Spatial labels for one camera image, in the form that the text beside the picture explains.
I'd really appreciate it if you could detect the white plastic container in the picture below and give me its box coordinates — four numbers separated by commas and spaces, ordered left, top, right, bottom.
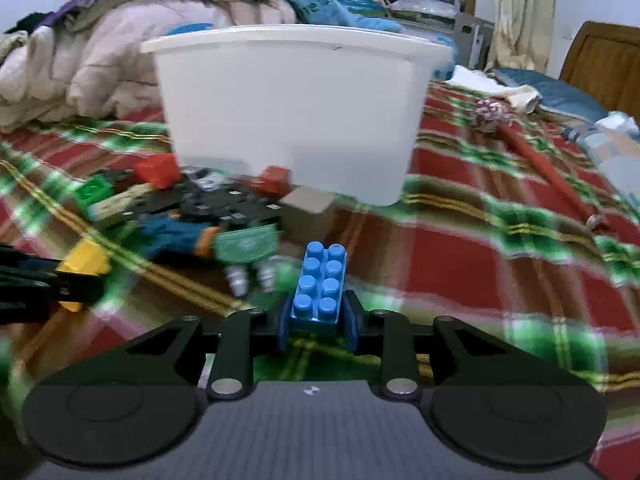
140, 24, 455, 207

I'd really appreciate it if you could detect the teal and orange toy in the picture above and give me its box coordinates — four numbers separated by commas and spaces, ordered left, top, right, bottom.
137, 212, 222, 262

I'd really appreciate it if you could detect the green label card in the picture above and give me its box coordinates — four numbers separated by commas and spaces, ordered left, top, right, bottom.
214, 225, 281, 264

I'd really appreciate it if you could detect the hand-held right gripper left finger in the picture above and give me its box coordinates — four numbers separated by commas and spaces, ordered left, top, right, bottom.
125, 296, 297, 401

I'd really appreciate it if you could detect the yellow toy block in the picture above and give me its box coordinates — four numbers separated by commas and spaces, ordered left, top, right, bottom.
56, 240, 111, 314

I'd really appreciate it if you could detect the wooden headboard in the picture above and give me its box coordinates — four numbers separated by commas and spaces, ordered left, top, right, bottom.
558, 21, 640, 117

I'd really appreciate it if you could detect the pink quilt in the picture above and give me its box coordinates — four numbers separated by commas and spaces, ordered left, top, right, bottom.
0, 0, 301, 134

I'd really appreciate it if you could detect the green toy block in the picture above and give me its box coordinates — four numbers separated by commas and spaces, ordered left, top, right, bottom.
74, 176, 117, 219

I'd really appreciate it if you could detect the white cloth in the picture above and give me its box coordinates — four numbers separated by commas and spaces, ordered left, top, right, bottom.
444, 65, 541, 112

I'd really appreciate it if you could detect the red green plaid bed sheet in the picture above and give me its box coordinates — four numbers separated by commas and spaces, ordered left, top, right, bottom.
0, 77, 640, 480

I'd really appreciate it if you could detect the cream curtain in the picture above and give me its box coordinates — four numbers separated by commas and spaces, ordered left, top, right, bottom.
487, 0, 556, 74

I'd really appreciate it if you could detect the small red toy block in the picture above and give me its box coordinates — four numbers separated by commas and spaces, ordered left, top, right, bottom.
257, 165, 294, 197

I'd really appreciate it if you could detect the red stick with rope ball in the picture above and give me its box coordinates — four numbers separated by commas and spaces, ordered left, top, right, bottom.
472, 99, 609, 231

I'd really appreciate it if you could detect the white plastic bag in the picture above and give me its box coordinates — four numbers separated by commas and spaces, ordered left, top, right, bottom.
387, 0, 459, 19

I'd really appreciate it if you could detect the small white bulb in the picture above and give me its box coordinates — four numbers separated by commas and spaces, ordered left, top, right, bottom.
255, 259, 279, 294
225, 264, 251, 299

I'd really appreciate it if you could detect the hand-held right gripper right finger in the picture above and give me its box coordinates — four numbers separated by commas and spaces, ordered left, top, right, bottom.
341, 290, 517, 401

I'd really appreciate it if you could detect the white crumpled tissue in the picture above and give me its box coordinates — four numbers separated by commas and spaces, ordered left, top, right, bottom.
596, 112, 640, 134

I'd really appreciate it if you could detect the blue toy brick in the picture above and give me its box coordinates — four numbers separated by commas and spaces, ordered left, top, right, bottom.
291, 242, 349, 339

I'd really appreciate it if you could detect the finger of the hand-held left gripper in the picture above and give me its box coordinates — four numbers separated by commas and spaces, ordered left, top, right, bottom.
0, 282, 72, 326
0, 243, 65, 282

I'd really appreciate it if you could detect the beige wooden block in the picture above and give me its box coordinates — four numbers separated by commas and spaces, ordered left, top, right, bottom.
92, 185, 151, 227

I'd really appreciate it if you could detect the brown cardboard cube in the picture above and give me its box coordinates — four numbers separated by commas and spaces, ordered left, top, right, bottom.
278, 186, 337, 244

